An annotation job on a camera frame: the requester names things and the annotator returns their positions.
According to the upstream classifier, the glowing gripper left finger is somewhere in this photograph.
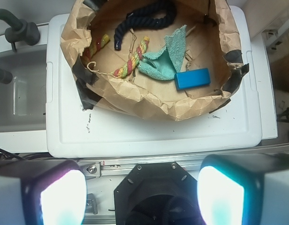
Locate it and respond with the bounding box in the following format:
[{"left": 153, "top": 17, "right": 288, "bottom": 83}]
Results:
[{"left": 0, "top": 160, "right": 87, "bottom": 225}]

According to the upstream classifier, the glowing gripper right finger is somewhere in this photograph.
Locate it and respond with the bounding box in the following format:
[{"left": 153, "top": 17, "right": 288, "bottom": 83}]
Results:
[{"left": 197, "top": 153, "right": 289, "bottom": 225}]

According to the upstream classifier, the blue rectangular block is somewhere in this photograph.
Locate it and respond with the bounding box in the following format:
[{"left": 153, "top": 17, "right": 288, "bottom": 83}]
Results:
[{"left": 174, "top": 68, "right": 211, "bottom": 90}]

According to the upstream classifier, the white plastic bin lid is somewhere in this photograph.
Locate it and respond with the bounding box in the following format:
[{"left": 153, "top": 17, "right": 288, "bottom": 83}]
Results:
[{"left": 46, "top": 6, "right": 262, "bottom": 158}]

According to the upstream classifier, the teal terry cloth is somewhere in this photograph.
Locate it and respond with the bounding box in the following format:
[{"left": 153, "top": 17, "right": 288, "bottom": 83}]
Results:
[{"left": 137, "top": 24, "right": 187, "bottom": 81}]

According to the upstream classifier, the brown paper bag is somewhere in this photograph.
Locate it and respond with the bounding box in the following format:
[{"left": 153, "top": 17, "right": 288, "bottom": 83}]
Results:
[{"left": 61, "top": 0, "right": 250, "bottom": 121}]

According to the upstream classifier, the dark green faucet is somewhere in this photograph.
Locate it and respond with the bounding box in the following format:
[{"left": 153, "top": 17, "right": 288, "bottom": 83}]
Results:
[{"left": 0, "top": 8, "right": 41, "bottom": 84}]

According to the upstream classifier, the black octagonal mount plate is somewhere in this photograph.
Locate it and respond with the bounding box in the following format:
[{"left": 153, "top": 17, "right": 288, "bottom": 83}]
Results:
[{"left": 114, "top": 162, "right": 205, "bottom": 225}]

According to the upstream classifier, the multicolour twisted rope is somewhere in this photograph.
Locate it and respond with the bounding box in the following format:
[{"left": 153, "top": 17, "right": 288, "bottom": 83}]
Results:
[{"left": 82, "top": 34, "right": 151, "bottom": 79}]

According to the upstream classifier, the dark navy rope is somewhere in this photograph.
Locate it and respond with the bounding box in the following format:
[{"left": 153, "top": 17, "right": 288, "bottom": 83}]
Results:
[{"left": 114, "top": 0, "right": 177, "bottom": 51}]

